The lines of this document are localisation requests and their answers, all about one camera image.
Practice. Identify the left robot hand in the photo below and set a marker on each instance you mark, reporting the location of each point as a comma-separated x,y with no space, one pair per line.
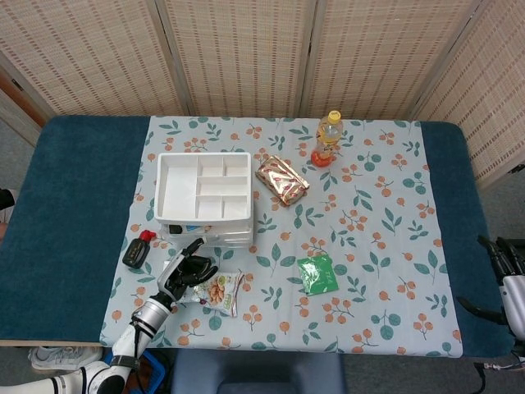
180,273

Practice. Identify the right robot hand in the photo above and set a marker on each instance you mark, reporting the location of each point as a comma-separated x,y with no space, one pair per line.
512,293

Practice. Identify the clear plastic storage box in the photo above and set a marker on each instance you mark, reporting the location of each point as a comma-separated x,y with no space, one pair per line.
221,229

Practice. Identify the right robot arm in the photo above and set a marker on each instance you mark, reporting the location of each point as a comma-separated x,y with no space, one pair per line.
519,344

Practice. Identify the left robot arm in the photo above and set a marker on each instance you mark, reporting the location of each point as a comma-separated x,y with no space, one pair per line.
149,314

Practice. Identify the white plastic drawer organizer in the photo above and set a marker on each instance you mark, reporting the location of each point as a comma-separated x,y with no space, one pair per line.
178,193

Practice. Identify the silver nut snack bag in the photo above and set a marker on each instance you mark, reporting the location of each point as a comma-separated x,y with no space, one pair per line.
219,293

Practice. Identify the blue plastic basket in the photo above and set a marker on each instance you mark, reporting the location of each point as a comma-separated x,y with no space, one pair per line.
153,371

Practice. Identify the blue chair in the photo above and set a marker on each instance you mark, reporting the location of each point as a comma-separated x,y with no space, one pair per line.
258,371

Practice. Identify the teal table cover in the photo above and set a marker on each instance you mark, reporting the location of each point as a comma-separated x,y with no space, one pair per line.
74,205

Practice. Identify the green tea sachet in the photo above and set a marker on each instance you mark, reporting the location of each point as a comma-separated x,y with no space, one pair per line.
318,275

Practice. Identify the gold foil snack packet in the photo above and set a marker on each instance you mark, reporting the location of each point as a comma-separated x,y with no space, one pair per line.
283,180

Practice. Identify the white sneaker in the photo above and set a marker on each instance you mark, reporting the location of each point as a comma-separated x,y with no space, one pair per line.
61,357

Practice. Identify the floral fruit print tablecloth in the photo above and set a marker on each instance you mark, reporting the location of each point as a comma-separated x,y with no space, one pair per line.
369,246

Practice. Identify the person beside table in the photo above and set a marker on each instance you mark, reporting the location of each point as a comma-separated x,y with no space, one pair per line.
6,201

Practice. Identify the orange iced tea bottle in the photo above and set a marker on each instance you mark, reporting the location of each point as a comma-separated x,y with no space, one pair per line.
327,137

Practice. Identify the woven bamboo folding screen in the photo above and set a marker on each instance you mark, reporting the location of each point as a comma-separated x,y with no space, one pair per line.
246,57

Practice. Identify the brown wooden door frame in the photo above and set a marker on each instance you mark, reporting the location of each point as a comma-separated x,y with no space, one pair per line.
20,96

